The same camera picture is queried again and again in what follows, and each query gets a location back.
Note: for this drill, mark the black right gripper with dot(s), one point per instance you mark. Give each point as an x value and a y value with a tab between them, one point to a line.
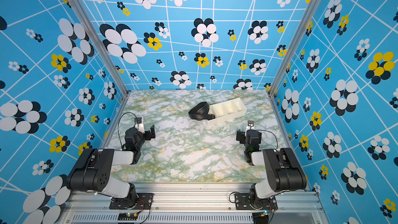
241	136

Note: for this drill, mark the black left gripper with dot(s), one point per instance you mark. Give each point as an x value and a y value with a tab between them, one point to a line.
152	132

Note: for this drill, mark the white compartment storage tray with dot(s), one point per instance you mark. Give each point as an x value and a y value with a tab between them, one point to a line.
226	111

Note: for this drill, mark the black belt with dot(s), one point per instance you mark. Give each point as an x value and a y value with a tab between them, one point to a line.
201	112

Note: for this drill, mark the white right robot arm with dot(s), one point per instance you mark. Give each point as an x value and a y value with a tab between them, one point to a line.
283	172

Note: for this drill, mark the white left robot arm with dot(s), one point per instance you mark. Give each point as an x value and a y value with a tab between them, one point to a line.
92	172

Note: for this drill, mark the right controller board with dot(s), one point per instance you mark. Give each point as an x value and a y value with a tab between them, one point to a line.
260	218

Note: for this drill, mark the controller board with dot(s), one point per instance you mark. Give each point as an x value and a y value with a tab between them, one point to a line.
127	217
260	218

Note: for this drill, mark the left controller board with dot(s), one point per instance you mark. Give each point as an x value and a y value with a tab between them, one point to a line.
127	217

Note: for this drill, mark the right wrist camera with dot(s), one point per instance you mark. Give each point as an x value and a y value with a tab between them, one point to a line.
250	125

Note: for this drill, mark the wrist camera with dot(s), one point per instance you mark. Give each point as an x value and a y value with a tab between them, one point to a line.
250	125
138	124

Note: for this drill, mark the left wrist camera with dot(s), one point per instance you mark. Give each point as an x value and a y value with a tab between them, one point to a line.
138	124

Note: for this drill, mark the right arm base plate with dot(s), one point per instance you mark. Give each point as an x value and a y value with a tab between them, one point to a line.
244	202

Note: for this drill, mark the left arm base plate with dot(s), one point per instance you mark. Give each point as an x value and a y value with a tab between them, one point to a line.
137	201

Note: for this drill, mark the aluminium front rail frame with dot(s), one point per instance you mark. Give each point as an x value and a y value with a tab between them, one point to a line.
196	203

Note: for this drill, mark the aluminium corner post right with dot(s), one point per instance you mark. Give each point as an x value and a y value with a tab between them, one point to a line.
297	37

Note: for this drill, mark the aluminium corner post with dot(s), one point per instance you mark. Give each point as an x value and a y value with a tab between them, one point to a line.
297	37
82	15

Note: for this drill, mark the aluminium corner post left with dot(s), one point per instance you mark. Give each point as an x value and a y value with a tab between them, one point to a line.
82	15

